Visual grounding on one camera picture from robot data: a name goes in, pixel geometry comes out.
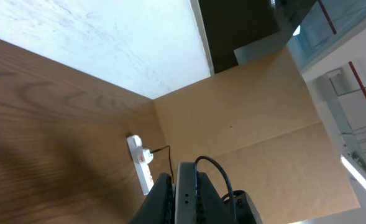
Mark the Galaxy S25 Ultra smartphone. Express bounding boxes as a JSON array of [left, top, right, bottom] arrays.
[[175, 162, 197, 224]]

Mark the white power strip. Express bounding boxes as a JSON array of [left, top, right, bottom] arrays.
[[127, 135, 154, 195]]

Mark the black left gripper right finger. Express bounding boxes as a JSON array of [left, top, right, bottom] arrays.
[[196, 172, 234, 224]]

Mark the black charger cable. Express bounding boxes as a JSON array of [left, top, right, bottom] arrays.
[[150, 144, 175, 184]]

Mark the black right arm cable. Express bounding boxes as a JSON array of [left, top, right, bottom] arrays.
[[194, 155, 236, 224]]

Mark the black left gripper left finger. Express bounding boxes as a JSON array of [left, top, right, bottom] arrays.
[[129, 173, 174, 224]]

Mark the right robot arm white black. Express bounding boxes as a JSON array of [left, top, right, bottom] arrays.
[[233, 190, 263, 224]]

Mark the white USB charger adapter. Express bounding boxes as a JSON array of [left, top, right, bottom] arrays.
[[137, 149, 153, 164]]

